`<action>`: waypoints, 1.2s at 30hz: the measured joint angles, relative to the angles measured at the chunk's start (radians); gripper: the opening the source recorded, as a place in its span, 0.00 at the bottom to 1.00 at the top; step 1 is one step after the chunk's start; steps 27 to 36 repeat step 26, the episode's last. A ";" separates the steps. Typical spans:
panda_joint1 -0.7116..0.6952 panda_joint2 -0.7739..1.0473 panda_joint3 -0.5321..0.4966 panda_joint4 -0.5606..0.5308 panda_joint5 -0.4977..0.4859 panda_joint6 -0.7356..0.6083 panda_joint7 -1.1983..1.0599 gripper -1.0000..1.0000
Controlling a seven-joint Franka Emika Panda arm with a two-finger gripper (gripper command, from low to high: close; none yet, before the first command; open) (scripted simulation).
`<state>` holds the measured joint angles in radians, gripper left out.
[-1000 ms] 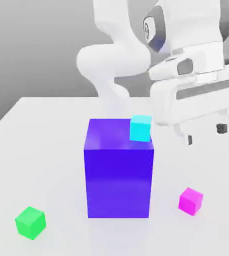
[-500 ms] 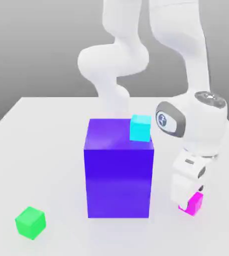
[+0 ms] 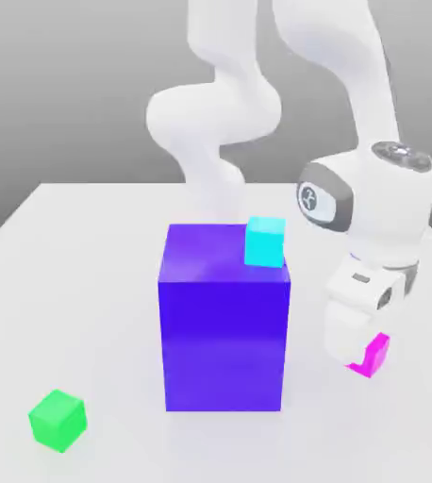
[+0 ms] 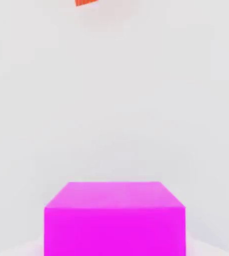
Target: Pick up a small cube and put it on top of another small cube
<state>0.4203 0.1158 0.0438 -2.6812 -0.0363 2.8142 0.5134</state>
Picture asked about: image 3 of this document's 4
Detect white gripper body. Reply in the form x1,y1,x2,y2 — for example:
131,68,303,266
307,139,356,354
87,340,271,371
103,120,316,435
323,296,376,366

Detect small magenta cube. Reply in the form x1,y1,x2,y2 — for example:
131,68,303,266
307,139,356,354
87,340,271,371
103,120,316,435
344,331,391,379

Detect small cyan cube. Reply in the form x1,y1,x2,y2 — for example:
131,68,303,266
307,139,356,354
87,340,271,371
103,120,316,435
243,215,288,270

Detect small green cube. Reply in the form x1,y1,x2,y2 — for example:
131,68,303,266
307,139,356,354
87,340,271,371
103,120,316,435
27,389,89,454

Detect large blue box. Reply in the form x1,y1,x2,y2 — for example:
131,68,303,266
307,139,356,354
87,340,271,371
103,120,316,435
157,223,291,413

